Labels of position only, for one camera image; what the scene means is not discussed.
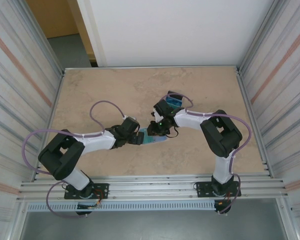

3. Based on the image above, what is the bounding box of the teal credit card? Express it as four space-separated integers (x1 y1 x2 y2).
141 127 153 145

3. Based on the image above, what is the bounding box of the black credit card stack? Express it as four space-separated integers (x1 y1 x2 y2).
167 90 183 99

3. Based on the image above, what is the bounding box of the brown wooden door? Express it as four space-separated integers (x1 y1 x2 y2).
26 0 80 39

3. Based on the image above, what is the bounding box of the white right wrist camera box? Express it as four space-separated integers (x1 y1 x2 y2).
152 109 163 124

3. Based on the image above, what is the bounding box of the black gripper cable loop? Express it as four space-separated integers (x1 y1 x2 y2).
164 126 179 139

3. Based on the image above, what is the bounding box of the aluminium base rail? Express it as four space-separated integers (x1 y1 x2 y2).
19 174 290 201

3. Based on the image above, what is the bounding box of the slotted grey cable duct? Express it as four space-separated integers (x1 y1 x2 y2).
27 201 217 213

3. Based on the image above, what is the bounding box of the red black wire bundle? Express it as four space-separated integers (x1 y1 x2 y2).
96 189 109 208
214 192 235 215

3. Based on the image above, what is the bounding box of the tan door frame edge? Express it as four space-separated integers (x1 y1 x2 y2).
76 0 97 62

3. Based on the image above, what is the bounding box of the translucent striped enclosure panel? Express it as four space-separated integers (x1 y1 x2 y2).
0 0 65 240
237 0 300 240

